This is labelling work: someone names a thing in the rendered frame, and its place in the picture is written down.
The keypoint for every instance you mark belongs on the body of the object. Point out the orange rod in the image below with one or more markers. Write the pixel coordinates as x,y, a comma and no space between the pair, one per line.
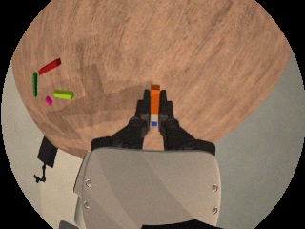
155,92

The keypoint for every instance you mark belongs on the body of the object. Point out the small magenta block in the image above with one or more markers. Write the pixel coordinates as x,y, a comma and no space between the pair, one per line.
48,100

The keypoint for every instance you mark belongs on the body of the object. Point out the red rod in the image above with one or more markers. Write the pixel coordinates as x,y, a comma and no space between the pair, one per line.
50,66

